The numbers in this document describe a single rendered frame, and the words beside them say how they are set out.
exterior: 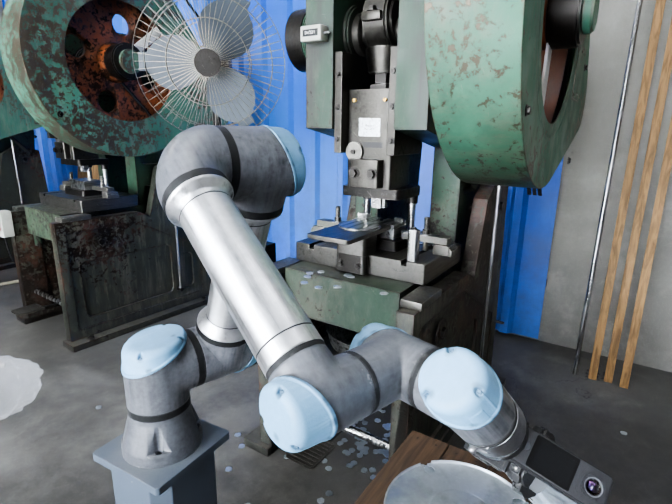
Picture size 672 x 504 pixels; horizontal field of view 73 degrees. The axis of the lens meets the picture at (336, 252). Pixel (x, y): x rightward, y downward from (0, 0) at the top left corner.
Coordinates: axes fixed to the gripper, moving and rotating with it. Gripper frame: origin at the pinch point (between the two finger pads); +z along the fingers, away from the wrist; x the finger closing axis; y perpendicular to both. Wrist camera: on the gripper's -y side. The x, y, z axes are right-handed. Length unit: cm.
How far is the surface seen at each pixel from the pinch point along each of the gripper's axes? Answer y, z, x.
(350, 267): 73, 13, -26
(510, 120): 26, -18, -54
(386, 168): 70, 0, -54
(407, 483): 27.2, 16.7, 13.1
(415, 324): 44, 15, -18
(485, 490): 15.7, 24.1, 5.6
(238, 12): 148, -38, -91
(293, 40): 102, -32, -73
